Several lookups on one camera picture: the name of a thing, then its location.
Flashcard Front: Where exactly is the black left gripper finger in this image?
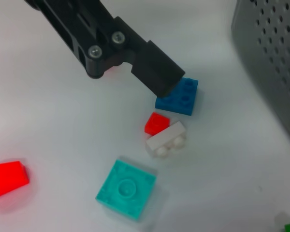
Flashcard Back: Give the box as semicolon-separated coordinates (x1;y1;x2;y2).
24;0;186;98

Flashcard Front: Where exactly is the blue square block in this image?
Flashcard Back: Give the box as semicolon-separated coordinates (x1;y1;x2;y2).
154;77;199;116

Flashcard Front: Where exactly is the small red block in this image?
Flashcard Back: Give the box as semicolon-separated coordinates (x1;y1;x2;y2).
144;112;171;136

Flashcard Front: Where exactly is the small white block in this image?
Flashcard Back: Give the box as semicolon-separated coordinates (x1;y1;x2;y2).
145;121;187;160

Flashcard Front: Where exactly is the grey perforated storage bin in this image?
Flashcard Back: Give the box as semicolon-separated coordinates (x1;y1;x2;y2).
231;0;290;155

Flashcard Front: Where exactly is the teal square block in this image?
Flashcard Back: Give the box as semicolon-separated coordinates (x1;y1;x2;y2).
95;159;157;221

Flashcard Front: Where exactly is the bright red block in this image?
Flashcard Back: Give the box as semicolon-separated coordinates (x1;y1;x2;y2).
0;160;30;201

